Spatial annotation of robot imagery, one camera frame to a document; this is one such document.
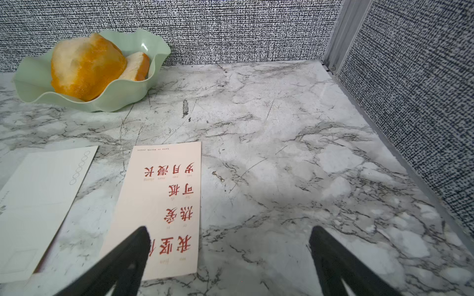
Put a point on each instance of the pink card red characters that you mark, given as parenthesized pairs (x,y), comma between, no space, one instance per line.
(162,192)

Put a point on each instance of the large orange bread roll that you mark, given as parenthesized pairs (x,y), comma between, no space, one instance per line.
(83,67)

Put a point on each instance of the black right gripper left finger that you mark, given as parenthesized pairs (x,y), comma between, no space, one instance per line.
(120,271)

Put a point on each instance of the light green wavy bowl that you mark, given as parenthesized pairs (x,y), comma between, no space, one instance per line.
(32,79)

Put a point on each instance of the small bread slice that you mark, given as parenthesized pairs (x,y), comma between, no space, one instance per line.
(137,67)

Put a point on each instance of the blank white postcard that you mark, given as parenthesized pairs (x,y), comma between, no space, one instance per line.
(34,204)

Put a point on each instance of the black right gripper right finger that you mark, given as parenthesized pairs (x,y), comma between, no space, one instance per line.
(336,266)

